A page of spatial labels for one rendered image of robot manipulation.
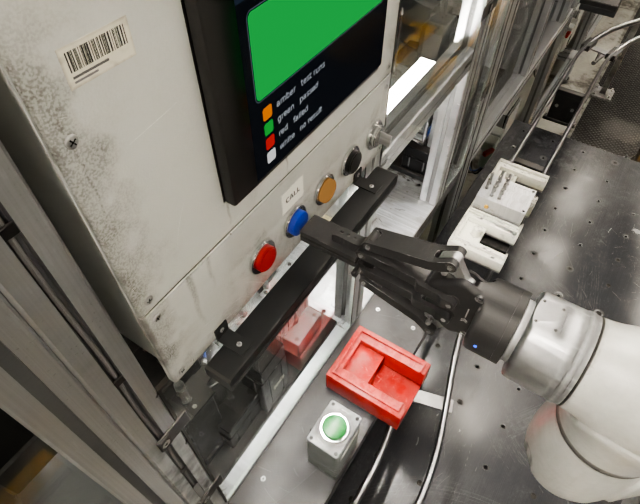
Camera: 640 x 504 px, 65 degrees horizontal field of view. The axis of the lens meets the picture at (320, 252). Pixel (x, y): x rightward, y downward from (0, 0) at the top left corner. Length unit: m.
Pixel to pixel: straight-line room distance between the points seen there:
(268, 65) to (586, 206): 1.52
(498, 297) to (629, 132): 3.00
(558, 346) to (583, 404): 0.05
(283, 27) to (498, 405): 1.08
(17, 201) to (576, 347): 0.42
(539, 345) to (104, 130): 0.37
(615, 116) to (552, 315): 3.09
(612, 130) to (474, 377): 2.33
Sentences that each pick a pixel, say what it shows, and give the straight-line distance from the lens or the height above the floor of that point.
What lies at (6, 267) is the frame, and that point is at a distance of 0.33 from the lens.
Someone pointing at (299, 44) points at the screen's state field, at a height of 1.64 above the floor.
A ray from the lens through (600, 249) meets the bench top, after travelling 1.70.
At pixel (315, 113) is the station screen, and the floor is 1.56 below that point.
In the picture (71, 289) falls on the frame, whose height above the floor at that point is 1.56.
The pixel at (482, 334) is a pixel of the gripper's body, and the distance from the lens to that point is 0.48.
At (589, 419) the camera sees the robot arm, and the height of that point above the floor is 1.42.
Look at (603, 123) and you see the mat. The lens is 3.44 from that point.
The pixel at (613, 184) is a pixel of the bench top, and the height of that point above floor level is 0.68.
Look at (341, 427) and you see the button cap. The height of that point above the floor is 1.04.
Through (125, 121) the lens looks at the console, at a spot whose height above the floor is 1.65.
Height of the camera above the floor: 1.84
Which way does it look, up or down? 51 degrees down
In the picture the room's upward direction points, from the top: straight up
